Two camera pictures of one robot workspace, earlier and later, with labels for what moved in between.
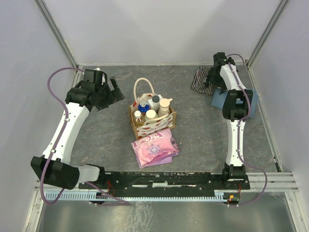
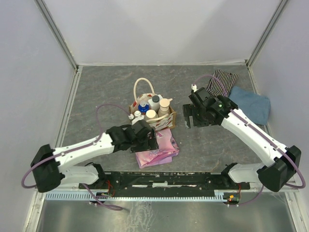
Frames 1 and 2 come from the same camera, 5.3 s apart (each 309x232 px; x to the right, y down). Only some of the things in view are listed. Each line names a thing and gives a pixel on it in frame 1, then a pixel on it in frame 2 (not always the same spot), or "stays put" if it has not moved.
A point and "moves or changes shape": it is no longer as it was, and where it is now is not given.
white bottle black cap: [154, 102] stays put
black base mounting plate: [169, 183] stays put
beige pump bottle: [164, 107] stays put
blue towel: [218, 98] moves or changes shape
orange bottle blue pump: [143, 107] stays put
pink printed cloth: [156, 149] stays put
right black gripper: [220, 85] -> [188, 109]
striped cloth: [199, 83] moves or changes shape
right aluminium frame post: [272, 22] stays put
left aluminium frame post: [42, 7] stays put
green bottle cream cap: [150, 115] stays put
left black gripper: [116, 93] -> [153, 144]
